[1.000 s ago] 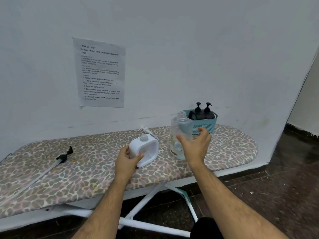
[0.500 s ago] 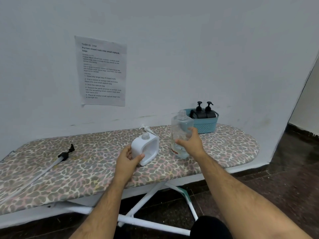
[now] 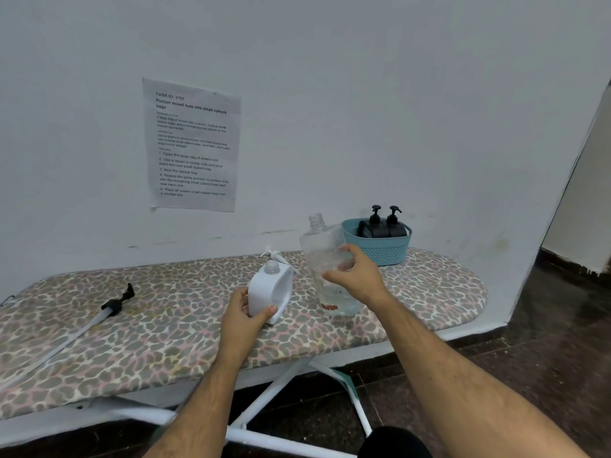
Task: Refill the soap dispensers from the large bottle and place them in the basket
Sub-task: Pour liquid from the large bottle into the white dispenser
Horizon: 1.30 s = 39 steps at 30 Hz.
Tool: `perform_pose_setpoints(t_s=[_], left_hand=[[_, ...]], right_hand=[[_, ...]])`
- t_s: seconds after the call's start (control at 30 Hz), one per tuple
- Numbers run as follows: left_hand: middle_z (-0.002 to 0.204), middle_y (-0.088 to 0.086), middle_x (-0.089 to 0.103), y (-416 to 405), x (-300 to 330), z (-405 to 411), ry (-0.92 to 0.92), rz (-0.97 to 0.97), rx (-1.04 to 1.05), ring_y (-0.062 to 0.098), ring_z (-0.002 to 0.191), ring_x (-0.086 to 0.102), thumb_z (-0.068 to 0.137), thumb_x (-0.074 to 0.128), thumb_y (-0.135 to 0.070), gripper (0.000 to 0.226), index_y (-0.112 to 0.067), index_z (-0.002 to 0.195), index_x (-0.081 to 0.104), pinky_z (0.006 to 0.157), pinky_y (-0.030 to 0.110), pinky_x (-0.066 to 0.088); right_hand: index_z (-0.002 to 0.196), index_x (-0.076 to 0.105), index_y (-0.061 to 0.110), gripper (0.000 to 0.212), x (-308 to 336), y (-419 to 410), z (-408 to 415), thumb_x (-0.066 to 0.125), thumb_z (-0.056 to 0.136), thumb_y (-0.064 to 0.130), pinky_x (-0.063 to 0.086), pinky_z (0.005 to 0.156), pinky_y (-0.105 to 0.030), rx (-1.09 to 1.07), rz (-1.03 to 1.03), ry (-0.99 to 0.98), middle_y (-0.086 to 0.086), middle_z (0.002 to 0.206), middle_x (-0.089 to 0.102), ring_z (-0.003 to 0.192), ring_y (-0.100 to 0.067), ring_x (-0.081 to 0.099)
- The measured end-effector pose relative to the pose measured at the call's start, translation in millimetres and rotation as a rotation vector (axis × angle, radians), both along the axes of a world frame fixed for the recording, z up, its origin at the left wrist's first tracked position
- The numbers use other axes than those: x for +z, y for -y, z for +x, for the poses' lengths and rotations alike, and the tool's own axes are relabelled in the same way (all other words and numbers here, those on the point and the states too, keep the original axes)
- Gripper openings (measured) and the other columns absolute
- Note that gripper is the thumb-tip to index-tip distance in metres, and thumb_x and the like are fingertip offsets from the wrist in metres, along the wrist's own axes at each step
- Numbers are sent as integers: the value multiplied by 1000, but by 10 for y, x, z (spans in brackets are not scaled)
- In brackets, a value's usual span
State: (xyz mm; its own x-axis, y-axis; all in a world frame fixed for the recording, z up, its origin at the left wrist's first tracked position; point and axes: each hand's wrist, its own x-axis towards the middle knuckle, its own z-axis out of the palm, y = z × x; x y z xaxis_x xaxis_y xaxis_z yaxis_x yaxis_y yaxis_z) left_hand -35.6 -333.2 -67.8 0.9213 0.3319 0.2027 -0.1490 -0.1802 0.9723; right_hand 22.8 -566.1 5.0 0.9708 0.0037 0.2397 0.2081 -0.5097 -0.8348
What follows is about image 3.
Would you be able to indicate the person's right hand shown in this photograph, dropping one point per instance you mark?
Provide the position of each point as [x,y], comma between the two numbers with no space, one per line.
[365,286]

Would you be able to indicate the person's left hand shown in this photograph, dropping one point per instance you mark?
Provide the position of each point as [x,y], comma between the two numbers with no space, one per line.
[238,333]

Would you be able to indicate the white square soap dispenser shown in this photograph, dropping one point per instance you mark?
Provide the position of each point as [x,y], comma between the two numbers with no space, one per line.
[262,290]

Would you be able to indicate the black square dispenser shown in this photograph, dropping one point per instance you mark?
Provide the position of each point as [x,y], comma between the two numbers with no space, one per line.
[398,231]
[372,231]

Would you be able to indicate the transparent bottle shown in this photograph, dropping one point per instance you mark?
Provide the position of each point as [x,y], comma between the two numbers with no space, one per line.
[322,248]

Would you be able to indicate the black pump with long tube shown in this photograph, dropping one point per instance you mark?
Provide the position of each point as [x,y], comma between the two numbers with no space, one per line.
[114,304]

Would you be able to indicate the person's left forearm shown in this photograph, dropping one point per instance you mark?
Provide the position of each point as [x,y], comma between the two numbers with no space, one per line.
[195,414]

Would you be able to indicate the person's right forearm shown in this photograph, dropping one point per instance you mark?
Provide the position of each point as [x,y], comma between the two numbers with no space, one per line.
[468,391]

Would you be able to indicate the person's right leg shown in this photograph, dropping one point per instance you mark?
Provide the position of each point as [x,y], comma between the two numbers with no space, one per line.
[394,445]

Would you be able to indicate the teal plastic basket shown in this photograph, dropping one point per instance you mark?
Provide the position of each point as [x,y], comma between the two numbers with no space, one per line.
[382,252]

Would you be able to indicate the white ironing board legs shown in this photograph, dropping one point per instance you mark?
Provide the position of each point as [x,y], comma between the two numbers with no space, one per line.
[267,398]

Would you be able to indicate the small white pump head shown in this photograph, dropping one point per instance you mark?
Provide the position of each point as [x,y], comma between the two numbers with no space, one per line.
[277,256]

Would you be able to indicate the leopard print ironing board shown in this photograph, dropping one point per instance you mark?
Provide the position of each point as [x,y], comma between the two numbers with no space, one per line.
[143,329]

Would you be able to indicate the printed paper sheet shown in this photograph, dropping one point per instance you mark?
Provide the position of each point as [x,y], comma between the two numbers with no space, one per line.
[191,147]

